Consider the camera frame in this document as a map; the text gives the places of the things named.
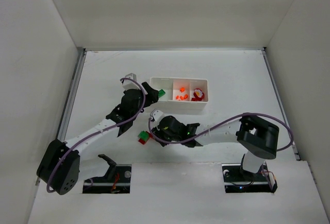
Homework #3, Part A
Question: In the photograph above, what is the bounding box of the small green lego brick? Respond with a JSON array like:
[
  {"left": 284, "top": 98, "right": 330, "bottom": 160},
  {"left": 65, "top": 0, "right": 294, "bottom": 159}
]
[{"left": 158, "top": 89, "right": 166, "bottom": 98}]

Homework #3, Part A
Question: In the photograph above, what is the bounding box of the red lego brick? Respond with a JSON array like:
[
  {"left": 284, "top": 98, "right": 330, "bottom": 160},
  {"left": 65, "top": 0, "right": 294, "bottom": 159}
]
[{"left": 138, "top": 133, "right": 152, "bottom": 145}]

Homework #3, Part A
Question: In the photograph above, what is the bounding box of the red lego with flower sticker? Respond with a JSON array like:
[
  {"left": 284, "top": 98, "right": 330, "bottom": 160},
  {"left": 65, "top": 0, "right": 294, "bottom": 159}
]
[{"left": 191, "top": 88, "right": 205, "bottom": 101}]

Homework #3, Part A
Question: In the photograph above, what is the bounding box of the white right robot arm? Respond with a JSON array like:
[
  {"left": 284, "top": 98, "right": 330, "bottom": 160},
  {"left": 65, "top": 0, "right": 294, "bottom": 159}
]
[{"left": 148, "top": 111, "right": 279, "bottom": 174}]

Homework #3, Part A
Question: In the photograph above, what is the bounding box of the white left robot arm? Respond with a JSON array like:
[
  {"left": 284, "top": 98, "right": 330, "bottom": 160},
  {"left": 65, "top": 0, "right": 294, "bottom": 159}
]
[{"left": 37, "top": 77, "right": 159, "bottom": 195}]

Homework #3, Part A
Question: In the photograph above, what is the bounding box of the white three-compartment plastic container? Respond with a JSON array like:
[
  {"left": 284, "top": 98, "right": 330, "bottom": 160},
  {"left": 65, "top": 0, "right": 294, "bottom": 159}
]
[{"left": 150, "top": 77, "right": 209, "bottom": 111}]

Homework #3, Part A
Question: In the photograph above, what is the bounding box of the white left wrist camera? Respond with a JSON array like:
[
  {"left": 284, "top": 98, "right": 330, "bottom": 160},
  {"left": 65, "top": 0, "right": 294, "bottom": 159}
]
[{"left": 122, "top": 73, "right": 138, "bottom": 90}]

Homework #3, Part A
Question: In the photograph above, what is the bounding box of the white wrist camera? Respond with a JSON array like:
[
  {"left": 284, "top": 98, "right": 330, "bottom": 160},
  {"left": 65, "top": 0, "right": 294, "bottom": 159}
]
[
  {"left": 150, "top": 109, "right": 164, "bottom": 124},
  {"left": 122, "top": 73, "right": 138, "bottom": 90}
]

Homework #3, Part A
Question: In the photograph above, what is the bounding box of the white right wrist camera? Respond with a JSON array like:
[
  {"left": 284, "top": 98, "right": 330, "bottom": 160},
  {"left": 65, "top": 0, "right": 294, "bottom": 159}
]
[{"left": 150, "top": 109, "right": 164, "bottom": 124}]

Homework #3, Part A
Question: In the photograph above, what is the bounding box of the aluminium left table rail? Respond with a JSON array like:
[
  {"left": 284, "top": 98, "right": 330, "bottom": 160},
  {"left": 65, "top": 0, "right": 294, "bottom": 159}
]
[{"left": 37, "top": 47, "right": 86, "bottom": 195}]

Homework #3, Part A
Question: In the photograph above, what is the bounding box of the aluminium table rail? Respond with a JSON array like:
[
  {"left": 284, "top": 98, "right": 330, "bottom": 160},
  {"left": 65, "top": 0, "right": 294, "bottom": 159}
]
[
  {"left": 37, "top": 47, "right": 86, "bottom": 195},
  {"left": 262, "top": 47, "right": 301, "bottom": 161}
]

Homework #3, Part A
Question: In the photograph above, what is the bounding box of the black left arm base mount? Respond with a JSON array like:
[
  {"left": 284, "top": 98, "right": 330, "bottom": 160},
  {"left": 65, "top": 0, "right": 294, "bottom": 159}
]
[{"left": 82, "top": 154, "right": 132, "bottom": 194}]

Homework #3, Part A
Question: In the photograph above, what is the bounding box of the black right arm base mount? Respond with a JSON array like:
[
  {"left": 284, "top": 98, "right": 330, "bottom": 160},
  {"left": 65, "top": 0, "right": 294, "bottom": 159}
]
[{"left": 222, "top": 163, "right": 278, "bottom": 194}]

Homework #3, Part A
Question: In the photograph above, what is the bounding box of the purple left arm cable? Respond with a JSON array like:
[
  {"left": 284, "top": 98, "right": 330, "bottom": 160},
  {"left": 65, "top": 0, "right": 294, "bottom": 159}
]
[{"left": 46, "top": 77, "right": 146, "bottom": 193}]

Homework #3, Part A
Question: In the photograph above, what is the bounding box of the aluminium right table rail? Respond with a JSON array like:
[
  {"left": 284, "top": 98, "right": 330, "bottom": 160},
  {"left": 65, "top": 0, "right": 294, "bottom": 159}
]
[{"left": 262, "top": 47, "right": 301, "bottom": 161}]

